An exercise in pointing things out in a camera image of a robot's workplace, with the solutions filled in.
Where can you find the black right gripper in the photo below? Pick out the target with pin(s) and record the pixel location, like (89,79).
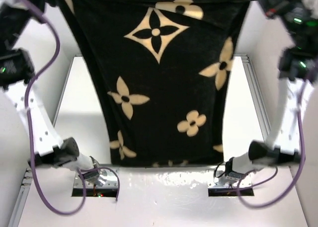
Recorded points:
(273,1)

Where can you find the black pillowcase with beige flowers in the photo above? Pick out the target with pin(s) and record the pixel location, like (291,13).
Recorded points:
(161,70)

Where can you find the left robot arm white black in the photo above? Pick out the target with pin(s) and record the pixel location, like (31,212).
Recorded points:
(18,83)

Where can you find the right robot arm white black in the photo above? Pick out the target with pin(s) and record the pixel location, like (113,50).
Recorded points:
(298,71)

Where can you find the aluminium rail frame left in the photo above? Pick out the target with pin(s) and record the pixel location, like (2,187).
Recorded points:
(21,198)

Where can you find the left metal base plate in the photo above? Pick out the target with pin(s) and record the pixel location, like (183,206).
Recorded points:
(104,178)

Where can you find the metal base plate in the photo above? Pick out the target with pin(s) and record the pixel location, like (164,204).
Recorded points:
(217,180)
(104,178)

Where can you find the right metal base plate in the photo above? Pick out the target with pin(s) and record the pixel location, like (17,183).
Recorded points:
(217,180)

